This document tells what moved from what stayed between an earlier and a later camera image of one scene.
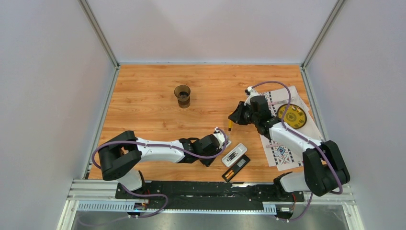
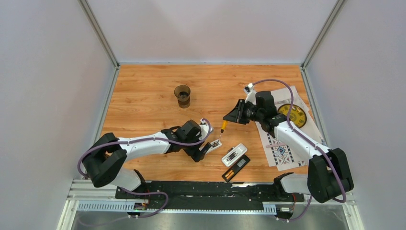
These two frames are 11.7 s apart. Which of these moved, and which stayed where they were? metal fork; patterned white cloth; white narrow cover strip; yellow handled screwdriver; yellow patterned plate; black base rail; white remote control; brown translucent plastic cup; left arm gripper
Moved: yellow handled screwdriver; white narrow cover strip; left arm gripper
Stayed: black base rail; metal fork; white remote control; brown translucent plastic cup; patterned white cloth; yellow patterned plate
